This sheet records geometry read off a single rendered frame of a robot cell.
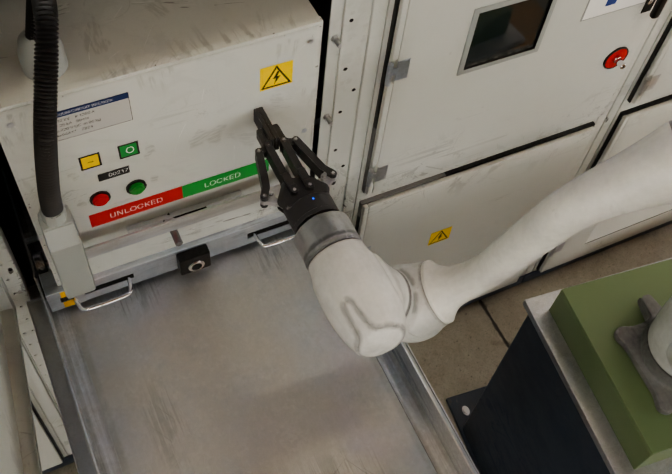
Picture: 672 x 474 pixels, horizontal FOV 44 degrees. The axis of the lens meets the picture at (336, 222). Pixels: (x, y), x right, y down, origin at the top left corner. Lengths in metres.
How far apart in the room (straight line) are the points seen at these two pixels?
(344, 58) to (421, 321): 0.46
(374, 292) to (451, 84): 0.58
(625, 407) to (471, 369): 0.95
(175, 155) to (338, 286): 0.39
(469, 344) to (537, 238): 1.48
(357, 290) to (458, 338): 1.47
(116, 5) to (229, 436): 0.74
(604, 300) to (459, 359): 0.88
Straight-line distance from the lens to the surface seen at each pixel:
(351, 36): 1.40
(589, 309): 1.74
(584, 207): 1.07
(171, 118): 1.31
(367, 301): 1.13
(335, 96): 1.50
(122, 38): 1.28
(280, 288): 1.63
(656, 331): 1.64
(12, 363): 1.63
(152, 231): 1.46
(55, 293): 1.58
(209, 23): 1.29
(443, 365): 2.54
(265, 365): 1.56
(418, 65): 1.51
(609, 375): 1.69
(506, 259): 1.18
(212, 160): 1.43
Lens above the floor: 2.27
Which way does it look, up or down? 56 degrees down
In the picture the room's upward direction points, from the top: 8 degrees clockwise
